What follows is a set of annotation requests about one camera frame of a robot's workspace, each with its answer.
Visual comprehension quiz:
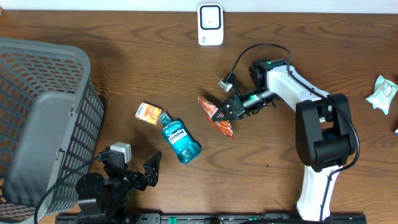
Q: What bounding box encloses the red brown chocolate bar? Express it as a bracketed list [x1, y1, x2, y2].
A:
[197, 95, 236, 140]

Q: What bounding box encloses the blue Listerine mouthwash bottle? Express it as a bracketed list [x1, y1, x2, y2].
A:
[159, 112, 201, 164]

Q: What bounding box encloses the orange Kleenex tissue pack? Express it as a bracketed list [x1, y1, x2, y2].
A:
[135, 102, 162, 126]

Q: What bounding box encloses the teal white pack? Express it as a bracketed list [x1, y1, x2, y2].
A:
[366, 75, 397, 115]

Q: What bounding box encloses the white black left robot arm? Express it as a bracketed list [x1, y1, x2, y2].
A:
[75, 148, 162, 223]

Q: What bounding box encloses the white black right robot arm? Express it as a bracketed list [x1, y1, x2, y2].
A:
[211, 59, 358, 222]

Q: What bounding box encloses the white barcode scanner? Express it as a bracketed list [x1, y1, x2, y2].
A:
[197, 3, 224, 46]

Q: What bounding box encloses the grey plastic basket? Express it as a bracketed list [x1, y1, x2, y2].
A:
[1, 37, 104, 223]

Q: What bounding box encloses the black left camera cable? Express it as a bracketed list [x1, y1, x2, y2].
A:
[33, 155, 103, 224]

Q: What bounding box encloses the black camera cable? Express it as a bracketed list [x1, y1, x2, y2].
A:
[33, 155, 103, 224]
[229, 42, 361, 222]

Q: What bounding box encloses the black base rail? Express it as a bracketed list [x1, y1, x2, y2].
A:
[55, 212, 368, 224]

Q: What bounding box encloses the black right camera cable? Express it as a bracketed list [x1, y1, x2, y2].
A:
[229, 42, 361, 222]

